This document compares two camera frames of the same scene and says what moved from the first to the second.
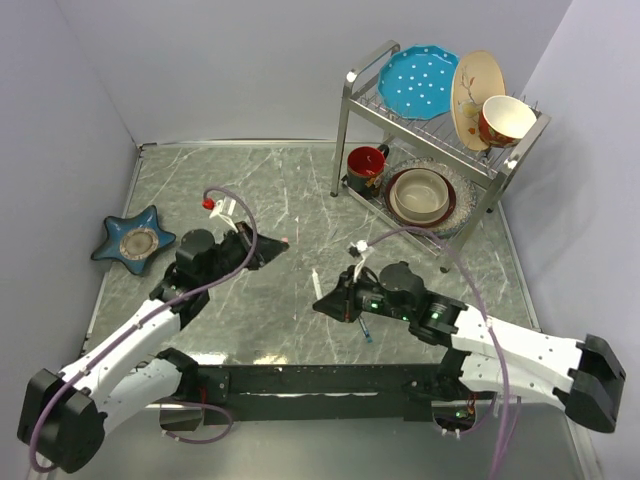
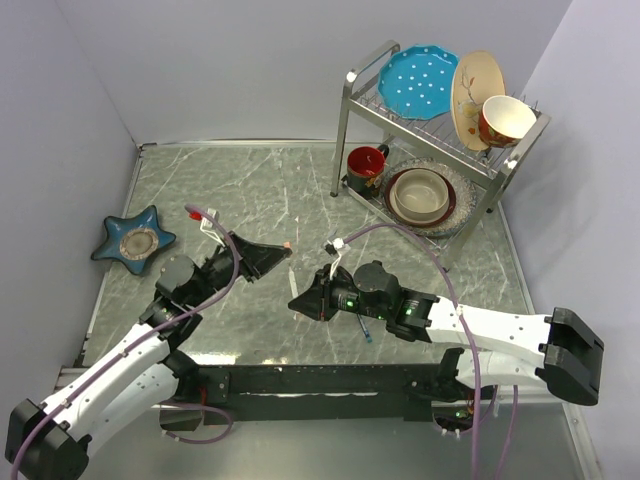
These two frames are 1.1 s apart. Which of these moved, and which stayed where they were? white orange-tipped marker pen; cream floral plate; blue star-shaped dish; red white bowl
Moved: white orange-tipped marker pen
Stayed: cream floral plate; blue star-shaped dish; red white bowl
